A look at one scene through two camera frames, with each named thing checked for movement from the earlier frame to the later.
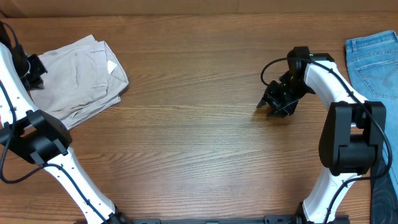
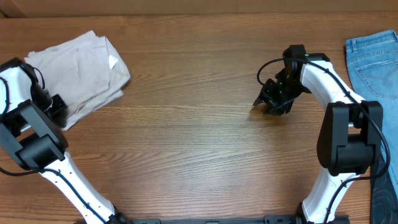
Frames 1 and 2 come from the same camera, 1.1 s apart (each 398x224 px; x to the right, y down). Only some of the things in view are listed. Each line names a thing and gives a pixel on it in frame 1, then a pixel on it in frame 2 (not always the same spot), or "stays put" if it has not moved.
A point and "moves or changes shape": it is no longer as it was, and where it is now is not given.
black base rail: [278, 219] stays put
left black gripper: [36, 82] → [60, 114]
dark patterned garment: [384, 197] stays put
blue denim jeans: [373, 64] stays put
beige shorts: [83, 78] moves or changes shape
